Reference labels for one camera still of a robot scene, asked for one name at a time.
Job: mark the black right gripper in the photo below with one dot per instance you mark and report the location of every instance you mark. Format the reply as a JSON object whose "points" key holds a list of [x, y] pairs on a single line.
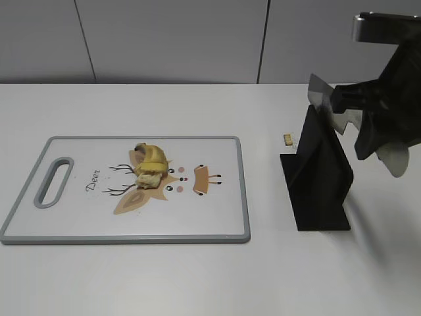
{"points": [[395, 94]]}

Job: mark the white-handled kitchen knife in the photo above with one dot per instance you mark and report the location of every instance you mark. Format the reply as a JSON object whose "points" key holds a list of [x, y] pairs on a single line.
{"points": [[394, 155]]}

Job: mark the small banana slice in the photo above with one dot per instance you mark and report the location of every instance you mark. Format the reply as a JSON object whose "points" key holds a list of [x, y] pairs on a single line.
{"points": [[288, 140]]}

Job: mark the partly peeled banana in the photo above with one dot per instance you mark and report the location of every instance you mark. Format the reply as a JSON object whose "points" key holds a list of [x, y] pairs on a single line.
{"points": [[153, 168]]}

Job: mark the black knife stand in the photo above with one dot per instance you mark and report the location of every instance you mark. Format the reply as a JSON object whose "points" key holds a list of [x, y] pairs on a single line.
{"points": [[318, 176]]}

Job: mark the white deer cutting board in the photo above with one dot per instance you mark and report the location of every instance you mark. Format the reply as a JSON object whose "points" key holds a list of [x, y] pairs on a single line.
{"points": [[82, 190]]}

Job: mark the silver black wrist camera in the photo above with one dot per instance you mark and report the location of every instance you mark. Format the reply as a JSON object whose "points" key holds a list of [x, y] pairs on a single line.
{"points": [[370, 27]]}

